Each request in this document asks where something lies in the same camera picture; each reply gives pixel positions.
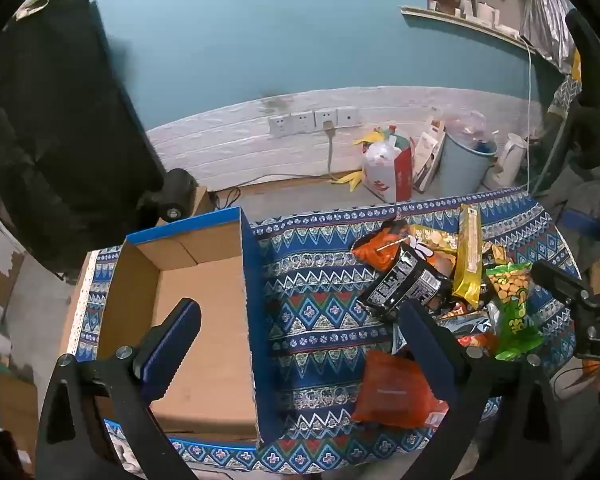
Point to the plain orange snack packet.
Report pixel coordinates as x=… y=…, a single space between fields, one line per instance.
x=432 y=240

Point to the green peanut snack bag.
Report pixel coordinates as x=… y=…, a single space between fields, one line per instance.
x=512 y=310

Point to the yellow flat scrap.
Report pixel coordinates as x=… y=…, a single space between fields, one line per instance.
x=352 y=177

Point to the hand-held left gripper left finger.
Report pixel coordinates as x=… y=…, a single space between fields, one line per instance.
x=167 y=360

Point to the blue trash bin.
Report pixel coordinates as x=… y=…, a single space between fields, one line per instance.
x=462 y=165

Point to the small orange snack bag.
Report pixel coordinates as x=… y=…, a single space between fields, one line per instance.
x=390 y=390

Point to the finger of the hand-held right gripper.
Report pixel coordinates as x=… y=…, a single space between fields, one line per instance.
x=555 y=277

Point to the grey striped curtain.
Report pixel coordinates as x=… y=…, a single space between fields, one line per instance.
x=545 y=10

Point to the grey cloth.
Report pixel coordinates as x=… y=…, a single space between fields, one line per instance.
x=575 y=185

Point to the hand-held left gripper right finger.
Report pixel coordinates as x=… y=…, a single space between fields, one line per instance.
x=430 y=360

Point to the white wall socket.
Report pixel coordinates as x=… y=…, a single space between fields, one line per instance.
x=325 y=117
x=302 y=121
x=279 y=126
x=348 y=116

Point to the long yellow snack bag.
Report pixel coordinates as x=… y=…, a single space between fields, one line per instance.
x=467 y=255

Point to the wall shelf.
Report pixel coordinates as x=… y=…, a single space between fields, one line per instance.
x=460 y=19

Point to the black snack bag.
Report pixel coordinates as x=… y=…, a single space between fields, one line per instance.
x=405 y=285

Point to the blue patterned blanket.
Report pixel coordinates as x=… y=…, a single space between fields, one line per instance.
x=320 y=310

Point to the flat cardboard sheet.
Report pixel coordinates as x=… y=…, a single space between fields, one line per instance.
x=15 y=405

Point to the orange chips bag black top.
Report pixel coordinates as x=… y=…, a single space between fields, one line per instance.
x=380 y=252

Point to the black curtain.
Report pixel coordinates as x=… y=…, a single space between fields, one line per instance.
x=55 y=135

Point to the black chair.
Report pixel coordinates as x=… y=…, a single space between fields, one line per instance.
x=592 y=85

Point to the red and white bag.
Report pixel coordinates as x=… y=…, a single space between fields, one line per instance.
x=392 y=172

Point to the white and brown paper bag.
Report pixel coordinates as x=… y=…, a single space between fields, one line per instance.
x=426 y=155

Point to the cardboard box with blue rim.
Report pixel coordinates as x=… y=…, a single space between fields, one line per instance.
x=205 y=320

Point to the black cylindrical lamp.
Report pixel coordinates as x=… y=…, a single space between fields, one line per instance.
x=177 y=192

